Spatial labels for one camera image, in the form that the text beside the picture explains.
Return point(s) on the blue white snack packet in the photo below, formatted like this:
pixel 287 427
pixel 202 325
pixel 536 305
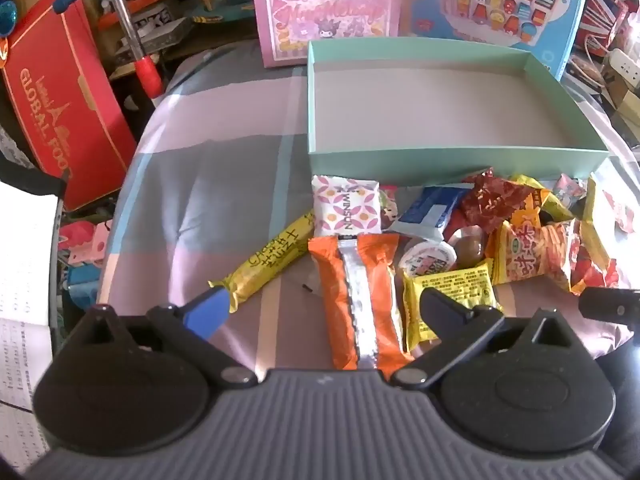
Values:
pixel 430 210

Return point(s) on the dark red snack packet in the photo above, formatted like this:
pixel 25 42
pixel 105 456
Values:
pixel 495 197

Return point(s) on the salmon white snack packet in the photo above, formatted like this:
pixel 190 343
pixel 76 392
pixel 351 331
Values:
pixel 620 212

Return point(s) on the brown round jelly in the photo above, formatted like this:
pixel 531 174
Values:
pixel 470 252

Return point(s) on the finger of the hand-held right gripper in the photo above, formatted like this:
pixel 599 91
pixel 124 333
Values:
pixel 610 305

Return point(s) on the mint green cardboard box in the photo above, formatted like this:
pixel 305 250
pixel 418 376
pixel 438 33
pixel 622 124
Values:
pixel 450 165

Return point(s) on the yellow gold snack packet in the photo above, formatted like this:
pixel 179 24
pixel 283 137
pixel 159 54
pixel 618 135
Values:
pixel 550 200

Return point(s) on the pink cartoon gift box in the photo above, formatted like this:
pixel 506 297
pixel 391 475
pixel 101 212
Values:
pixel 325 10

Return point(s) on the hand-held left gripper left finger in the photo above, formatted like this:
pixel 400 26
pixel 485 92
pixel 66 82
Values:
pixel 205 312

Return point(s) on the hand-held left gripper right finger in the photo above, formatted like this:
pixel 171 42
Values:
pixel 442 310

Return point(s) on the kick scooter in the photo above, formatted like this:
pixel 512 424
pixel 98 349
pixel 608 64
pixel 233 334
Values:
pixel 127 25

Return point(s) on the grey toy crate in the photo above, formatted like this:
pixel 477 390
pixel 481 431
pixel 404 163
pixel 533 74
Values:
pixel 160 30

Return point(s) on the white patterned snack packet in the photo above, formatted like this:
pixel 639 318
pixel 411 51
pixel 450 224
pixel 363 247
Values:
pixel 345 205

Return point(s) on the yellow long snack bar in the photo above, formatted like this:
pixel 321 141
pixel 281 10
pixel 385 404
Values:
pixel 265 260

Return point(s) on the yellow square snack packet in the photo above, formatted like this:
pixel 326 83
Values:
pixel 460 282

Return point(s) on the small pink snack packet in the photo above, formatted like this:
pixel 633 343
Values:
pixel 569 189

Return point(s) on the white printed paper sheet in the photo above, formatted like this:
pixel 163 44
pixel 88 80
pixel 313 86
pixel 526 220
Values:
pixel 25 260

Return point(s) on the beige cardboard box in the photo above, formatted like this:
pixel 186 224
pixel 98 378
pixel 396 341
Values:
pixel 625 97

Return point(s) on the pink toy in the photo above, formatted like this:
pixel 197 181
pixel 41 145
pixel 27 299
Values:
pixel 82 242

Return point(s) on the red cardboard box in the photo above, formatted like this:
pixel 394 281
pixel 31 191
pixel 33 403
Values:
pixel 60 110

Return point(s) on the small jelly cup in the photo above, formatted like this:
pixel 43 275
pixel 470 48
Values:
pixel 425 260

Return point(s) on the orange noodle snack packet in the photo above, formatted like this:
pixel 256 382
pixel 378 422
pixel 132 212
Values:
pixel 530 255

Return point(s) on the cartoon print candy packet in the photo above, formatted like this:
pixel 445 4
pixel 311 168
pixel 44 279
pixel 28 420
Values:
pixel 389 210

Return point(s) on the blue toy box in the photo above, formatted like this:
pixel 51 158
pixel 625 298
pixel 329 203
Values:
pixel 500 10

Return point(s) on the white power strip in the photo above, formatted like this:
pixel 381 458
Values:
pixel 622 62

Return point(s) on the red flag print bag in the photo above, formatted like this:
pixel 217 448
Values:
pixel 605 20

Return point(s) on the yellow snack bag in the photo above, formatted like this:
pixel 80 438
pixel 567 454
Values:
pixel 595 225

